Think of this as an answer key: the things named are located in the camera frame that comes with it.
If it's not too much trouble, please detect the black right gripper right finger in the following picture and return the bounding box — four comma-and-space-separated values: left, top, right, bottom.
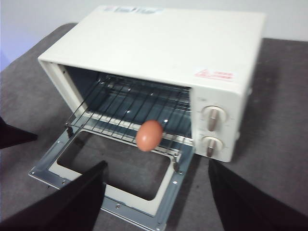
208, 160, 308, 231

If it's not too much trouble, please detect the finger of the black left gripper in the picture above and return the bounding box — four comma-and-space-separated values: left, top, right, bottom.
0, 117, 39, 149

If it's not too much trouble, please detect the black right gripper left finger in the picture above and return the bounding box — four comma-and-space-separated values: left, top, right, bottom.
0, 160, 108, 231

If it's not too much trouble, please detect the glass oven door with handle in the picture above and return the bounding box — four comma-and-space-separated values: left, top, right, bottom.
28, 125, 196, 231

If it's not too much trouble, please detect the brown egg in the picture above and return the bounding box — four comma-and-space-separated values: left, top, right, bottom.
135, 120, 163, 152

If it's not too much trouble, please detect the cream oven knob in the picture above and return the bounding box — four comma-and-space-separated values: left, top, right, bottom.
202, 136, 226, 158
201, 104, 229, 132

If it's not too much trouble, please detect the red warning sticker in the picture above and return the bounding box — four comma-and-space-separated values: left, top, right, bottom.
193, 69, 235, 83

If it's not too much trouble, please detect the cream Toshiba toaster oven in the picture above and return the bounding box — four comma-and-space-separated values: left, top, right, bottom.
38, 5, 267, 163

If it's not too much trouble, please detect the metal wire oven rack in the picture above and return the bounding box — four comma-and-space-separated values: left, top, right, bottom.
64, 73, 193, 157

